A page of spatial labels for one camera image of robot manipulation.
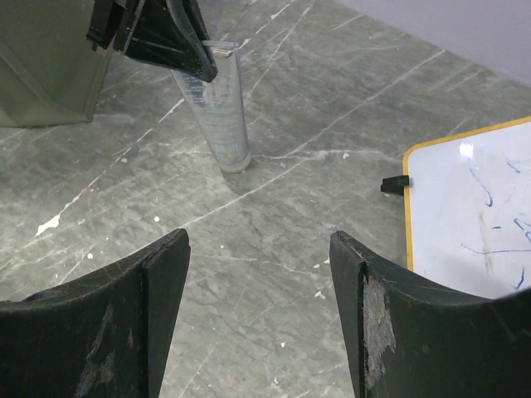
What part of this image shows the yellow framed whiteboard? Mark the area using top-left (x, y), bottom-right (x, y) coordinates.
top-left (381, 118), bottom-right (530, 299)

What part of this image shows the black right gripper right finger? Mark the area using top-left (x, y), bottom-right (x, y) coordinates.
top-left (329, 231), bottom-right (530, 397)

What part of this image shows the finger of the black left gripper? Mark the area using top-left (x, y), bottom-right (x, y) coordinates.
top-left (124, 0), bottom-right (217, 83)
top-left (85, 0), bottom-right (144, 54)

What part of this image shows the green canvas bag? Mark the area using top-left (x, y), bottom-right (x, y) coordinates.
top-left (1, 0), bottom-right (110, 128)

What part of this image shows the grey squeeze tube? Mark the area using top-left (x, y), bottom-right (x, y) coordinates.
top-left (172, 41), bottom-right (251, 173)

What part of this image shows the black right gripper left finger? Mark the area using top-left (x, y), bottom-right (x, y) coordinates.
top-left (1, 229), bottom-right (191, 397)

